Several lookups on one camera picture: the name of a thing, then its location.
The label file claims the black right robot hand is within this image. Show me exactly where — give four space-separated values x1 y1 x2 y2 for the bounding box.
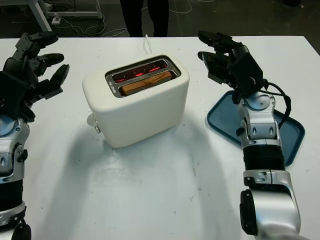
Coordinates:
197 30 251 104

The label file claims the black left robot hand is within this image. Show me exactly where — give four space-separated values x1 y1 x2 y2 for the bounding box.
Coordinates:
4 31 70 123

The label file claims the slice of toast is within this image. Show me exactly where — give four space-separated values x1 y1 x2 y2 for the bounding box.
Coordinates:
121 70 174 97

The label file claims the white toaster lever knob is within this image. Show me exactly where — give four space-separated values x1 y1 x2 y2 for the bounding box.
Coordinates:
86 115 102 134

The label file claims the person in black trousers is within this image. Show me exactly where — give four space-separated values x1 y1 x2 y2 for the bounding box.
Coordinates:
119 0 169 38

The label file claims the cream white toaster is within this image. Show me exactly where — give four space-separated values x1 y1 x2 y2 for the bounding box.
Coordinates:
81 54 191 149

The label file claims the blue plastic tray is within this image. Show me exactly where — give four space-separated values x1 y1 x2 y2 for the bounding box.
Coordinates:
206 89 306 168

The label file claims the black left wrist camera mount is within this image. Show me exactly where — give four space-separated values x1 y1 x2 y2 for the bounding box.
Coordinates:
0 71 28 107

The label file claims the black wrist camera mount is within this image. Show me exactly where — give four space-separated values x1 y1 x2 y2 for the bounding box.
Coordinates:
227 48 270 95
0 71 28 107

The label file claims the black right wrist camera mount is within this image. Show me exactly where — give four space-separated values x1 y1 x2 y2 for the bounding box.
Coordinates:
227 48 270 95

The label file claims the white metal frame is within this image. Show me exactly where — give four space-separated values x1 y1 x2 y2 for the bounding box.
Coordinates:
27 0 105 32

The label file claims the white floor cable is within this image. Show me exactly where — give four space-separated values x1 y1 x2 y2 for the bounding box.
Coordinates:
59 16 128 38
167 0 214 14

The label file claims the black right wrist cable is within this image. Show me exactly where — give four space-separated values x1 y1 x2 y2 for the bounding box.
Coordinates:
262 81 293 129

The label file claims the white toaster power cord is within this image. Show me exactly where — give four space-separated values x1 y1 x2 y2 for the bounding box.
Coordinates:
142 34 153 55

